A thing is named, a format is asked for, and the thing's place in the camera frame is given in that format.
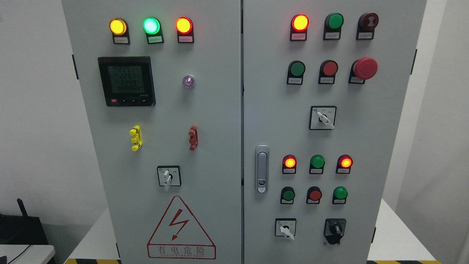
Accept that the white side table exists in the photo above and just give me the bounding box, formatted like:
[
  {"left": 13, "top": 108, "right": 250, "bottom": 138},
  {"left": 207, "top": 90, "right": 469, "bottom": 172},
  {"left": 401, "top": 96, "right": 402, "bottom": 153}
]
[{"left": 0, "top": 245, "right": 55, "bottom": 264}]

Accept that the red push button upper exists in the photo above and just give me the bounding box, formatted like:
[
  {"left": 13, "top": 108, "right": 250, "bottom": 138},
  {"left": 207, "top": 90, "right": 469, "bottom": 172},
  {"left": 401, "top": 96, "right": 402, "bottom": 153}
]
[{"left": 318, "top": 60, "right": 338, "bottom": 85}]

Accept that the green push button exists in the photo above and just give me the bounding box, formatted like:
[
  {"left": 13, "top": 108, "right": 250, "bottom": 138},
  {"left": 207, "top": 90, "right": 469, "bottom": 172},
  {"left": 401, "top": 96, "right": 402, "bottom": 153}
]
[
  {"left": 332, "top": 187, "right": 348, "bottom": 204},
  {"left": 280, "top": 187, "right": 295, "bottom": 204},
  {"left": 287, "top": 60, "right": 306, "bottom": 85}
]

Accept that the black digital power meter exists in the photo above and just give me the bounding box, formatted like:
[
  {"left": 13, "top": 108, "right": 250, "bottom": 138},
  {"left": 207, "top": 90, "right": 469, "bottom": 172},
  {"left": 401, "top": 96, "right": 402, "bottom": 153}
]
[{"left": 97, "top": 56, "right": 156, "bottom": 107}]

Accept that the green indicator top right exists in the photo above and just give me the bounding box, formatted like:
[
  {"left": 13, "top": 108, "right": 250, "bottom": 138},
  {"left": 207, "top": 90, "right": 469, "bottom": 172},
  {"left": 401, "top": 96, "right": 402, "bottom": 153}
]
[{"left": 323, "top": 13, "right": 344, "bottom": 40}]

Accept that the grey electrical control cabinet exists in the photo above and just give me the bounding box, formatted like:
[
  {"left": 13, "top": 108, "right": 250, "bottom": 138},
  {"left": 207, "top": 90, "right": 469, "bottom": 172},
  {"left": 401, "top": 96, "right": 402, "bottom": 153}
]
[{"left": 62, "top": 0, "right": 427, "bottom": 264}]

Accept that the red lit indicator top right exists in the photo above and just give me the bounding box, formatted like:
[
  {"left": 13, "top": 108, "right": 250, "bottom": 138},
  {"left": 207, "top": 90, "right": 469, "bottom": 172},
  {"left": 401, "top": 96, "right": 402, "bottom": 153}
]
[{"left": 290, "top": 14, "right": 309, "bottom": 41}]

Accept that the green push button upper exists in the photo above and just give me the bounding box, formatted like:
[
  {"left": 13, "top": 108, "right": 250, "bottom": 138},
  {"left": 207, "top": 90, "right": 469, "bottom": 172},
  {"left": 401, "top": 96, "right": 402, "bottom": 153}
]
[{"left": 287, "top": 60, "right": 306, "bottom": 85}]

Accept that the black knob selector switch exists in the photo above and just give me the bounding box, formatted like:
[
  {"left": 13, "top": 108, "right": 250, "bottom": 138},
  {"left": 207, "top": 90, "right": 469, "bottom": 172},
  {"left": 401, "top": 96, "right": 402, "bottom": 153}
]
[{"left": 324, "top": 218, "right": 346, "bottom": 245}]

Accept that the small purple clear indicator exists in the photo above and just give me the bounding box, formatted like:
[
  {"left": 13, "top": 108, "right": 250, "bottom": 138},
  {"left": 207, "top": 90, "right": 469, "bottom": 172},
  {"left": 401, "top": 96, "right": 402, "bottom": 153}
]
[{"left": 182, "top": 75, "right": 195, "bottom": 88}]

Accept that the red lit indicator lower left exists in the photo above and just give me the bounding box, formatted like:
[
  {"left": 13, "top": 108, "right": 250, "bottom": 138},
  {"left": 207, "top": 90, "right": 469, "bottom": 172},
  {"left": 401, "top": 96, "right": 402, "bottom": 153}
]
[{"left": 282, "top": 154, "right": 297, "bottom": 174}]

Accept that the red lit indicator light left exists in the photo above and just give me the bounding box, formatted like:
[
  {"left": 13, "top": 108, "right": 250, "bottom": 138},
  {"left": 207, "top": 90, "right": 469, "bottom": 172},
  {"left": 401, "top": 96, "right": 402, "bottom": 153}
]
[{"left": 176, "top": 16, "right": 194, "bottom": 43}]

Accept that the red push button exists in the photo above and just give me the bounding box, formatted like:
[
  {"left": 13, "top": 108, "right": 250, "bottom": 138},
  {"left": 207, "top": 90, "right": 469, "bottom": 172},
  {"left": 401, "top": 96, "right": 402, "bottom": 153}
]
[
  {"left": 318, "top": 60, "right": 338, "bottom": 85},
  {"left": 306, "top": 187, "right": 322, "bottom": 204}
]

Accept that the green lit indicator light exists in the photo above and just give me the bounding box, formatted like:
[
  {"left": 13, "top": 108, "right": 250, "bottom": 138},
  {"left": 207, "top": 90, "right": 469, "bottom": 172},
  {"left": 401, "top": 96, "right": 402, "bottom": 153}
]
[{"left": 142, "top": 17, "right": 164, "bottom": 44}]

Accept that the door rotary switch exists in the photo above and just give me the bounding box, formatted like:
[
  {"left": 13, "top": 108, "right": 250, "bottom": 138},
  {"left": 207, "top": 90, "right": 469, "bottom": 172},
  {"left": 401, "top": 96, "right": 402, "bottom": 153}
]
[{"left": 157, "top": 165, "right": 182, "bottom": 191}]

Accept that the upper right rotary switch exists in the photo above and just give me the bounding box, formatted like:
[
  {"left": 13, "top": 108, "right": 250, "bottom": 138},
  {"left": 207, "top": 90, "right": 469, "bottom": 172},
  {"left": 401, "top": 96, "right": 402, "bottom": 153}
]
[{"left": 309, "top": 106, "right": 337, "bottom": 130}]

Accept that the dark red buzzer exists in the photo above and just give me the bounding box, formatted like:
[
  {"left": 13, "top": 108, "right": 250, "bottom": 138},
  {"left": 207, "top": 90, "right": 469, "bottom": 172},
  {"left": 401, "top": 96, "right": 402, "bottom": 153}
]
[{"left": 356, "top": 13, "right": 379, "bottom": 40}]

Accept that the red emergency stop mushroom button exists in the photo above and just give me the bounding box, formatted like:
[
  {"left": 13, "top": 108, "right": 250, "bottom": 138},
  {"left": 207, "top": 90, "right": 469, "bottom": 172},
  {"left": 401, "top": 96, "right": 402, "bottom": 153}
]
[{"left": 348, "top": 57, "right": 378, "bottom": 85}]

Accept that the silver door latch handle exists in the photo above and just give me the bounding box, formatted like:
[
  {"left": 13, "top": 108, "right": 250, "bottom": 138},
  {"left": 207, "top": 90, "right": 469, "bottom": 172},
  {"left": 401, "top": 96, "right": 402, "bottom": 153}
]
[{"left": 255, "top": 145, "right": 269, "bottom": 193}]

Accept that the red lit indicator lower right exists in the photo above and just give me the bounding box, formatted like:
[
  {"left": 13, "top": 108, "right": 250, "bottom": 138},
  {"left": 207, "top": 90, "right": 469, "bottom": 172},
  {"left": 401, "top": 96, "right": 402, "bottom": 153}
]
[{"left": 336, "top": 154, "right": 353, "bottom": 174}]

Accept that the black device with antenna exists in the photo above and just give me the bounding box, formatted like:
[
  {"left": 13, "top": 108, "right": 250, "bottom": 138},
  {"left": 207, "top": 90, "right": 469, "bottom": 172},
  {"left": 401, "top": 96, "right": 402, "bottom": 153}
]
[{"left": 0, "top": 198, "right": 49, "bottom": 245}]

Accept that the yellow indicator light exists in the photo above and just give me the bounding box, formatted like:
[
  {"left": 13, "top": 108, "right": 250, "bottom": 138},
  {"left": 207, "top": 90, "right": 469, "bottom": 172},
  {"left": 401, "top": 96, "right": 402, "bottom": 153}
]
[{"left": 109, "top": 17, "right": 130, "bottom": 44}]

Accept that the yellow terminal connector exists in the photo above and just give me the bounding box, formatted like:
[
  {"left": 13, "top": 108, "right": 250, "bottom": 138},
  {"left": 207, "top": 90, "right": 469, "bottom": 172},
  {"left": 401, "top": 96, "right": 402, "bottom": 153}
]
[{"left": 129, "top": 125, "right": 143, "bottom": 151}]

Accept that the green push button lower right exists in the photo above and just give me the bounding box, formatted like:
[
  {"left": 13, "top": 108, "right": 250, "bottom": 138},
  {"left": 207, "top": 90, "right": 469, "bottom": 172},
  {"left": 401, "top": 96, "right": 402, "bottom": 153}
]
[{"left": 332, "top": 187, "right": 348, "bottom": 204}]

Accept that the green push button lower left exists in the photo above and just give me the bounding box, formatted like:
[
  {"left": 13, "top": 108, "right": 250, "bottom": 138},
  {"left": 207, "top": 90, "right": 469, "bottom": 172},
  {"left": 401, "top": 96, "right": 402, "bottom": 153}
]
[{"left": 280, "top": 187, "right": 295, "bottom": 204}]

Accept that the red push button lower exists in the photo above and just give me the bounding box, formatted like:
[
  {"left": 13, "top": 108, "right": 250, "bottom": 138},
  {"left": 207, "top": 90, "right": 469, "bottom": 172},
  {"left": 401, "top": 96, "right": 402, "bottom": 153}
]
[{"left": 306, "top": 187, "right": 322, "bottom": 204}]

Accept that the red electric hazard warning sticker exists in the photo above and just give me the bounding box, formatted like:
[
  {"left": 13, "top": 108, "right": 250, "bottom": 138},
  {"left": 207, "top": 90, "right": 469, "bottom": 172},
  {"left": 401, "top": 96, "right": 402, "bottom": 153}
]
[{"left": 147, "top": 195, "right": 216, "bottom": 260}]

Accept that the green indicator lower middle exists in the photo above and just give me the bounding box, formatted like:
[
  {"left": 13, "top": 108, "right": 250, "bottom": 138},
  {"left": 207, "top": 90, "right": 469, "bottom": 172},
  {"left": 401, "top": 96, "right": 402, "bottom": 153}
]
[{"left": 309, "top": 154, "right": 325, "bottom": 175}]

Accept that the lower white rotary switch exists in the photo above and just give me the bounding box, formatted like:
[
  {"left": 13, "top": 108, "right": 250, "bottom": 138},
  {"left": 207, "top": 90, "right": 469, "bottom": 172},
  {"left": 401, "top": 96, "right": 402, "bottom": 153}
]
[{"left": 275, "top": 218, "right": 296, "bottom": 241}]

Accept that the red terminal connector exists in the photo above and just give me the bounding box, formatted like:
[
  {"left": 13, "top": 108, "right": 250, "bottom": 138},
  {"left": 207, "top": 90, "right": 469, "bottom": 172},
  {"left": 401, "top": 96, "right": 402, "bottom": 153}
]
[{"left": 189, "top": 125, "right": 198, "bottom": 151}]

